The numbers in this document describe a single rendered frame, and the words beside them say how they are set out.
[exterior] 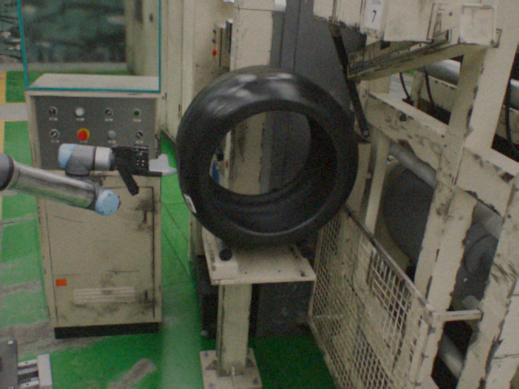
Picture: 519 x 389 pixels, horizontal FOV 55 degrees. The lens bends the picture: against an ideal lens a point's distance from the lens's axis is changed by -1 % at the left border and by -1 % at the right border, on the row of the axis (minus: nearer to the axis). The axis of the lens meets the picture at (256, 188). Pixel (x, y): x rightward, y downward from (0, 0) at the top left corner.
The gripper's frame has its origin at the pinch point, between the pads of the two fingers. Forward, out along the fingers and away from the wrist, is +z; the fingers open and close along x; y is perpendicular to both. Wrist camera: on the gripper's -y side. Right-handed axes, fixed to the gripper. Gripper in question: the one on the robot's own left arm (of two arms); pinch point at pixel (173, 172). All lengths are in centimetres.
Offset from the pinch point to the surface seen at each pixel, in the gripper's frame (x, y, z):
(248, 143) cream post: 25.5, 4.8, 28.9
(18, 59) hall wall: 853, -140, -236
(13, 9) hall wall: 856, -54, -247
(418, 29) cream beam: -36, 58, 52
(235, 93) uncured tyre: -9.2, 30.7, 14.4
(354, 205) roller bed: 18, -14, 75
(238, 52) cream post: 25.6, 37.8, 19.3
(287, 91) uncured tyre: -11.3, 33.7, 29.2
